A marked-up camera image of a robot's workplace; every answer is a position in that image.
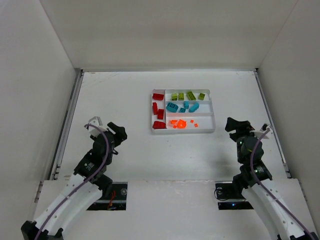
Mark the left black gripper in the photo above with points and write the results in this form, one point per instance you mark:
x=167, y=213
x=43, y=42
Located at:
x=116, y=134

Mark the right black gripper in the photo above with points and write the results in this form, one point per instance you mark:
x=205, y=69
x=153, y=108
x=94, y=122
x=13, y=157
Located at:
x=239, y=131

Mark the red flower lego brick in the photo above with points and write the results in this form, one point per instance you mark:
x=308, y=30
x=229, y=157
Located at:
x=157, y=125

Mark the red arch lego brick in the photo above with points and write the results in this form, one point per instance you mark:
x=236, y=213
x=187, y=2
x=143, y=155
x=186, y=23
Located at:
x=160, y=114

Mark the red slope lego brick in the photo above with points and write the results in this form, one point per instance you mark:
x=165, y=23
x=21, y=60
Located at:
x=155, y=108

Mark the green lego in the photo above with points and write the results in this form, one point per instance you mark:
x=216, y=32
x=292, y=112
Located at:
x=201, y=96

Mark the teal stepped lego brick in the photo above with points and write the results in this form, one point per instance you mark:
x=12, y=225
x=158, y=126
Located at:
x=194, y=107

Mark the teal square lego brick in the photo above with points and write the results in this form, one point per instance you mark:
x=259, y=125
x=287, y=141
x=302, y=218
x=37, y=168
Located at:
x=186, y=104

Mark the teal rounded lego brick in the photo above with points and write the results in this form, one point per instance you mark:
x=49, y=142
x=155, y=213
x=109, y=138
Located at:
x=172, y=107

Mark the orange round lego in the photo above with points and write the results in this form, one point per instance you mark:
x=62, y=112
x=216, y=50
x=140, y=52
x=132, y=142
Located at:
x=173, y=121
x=181, y=124

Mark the small teal lego brick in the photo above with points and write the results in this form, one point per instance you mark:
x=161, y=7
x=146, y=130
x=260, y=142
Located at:
x=182, y=110

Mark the green square lego brick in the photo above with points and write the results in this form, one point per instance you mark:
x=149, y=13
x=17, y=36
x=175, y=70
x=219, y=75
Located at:
x=181, y=96

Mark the small green lego brick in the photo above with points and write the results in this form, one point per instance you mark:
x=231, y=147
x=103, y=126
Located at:
x=174, y=96

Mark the red wedge lego brick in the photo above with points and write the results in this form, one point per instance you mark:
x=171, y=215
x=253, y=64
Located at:
x=158, y=96

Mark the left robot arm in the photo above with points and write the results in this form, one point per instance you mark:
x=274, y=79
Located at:
x=87, y=184

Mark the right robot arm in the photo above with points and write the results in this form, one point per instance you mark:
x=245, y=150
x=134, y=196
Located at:
x=255, y=183

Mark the white compartment tray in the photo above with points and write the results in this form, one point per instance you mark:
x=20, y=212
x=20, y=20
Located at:
x=204, y=116

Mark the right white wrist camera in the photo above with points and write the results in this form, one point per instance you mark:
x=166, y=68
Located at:
x=263, y=132

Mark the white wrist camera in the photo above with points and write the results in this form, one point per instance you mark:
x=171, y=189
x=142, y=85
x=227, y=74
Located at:
x=95, y=126
x=263, y=132

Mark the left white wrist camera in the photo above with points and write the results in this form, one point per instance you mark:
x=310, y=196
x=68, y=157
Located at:
x=95, y=126

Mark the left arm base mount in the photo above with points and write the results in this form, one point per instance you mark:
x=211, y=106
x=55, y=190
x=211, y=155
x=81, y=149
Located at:
x=114, y=200

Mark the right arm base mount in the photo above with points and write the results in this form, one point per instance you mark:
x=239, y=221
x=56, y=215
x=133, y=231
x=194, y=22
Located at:
x=228, y=199

